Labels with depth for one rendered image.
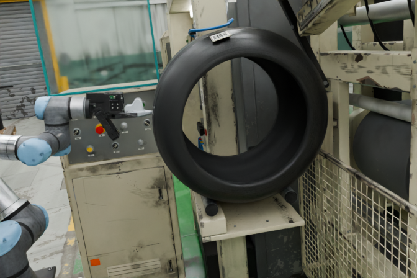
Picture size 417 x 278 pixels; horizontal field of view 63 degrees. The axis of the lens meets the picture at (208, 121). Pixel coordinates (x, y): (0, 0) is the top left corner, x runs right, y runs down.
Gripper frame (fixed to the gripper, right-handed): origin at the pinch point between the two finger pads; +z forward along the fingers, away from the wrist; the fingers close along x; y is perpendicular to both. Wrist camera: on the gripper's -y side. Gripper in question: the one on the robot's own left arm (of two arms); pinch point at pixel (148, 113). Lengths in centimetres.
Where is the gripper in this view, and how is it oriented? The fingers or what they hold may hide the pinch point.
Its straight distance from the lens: 117.6
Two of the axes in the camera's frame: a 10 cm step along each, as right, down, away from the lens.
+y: 0.2, -9.8, -2.0
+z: 9.9, 0.0, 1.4
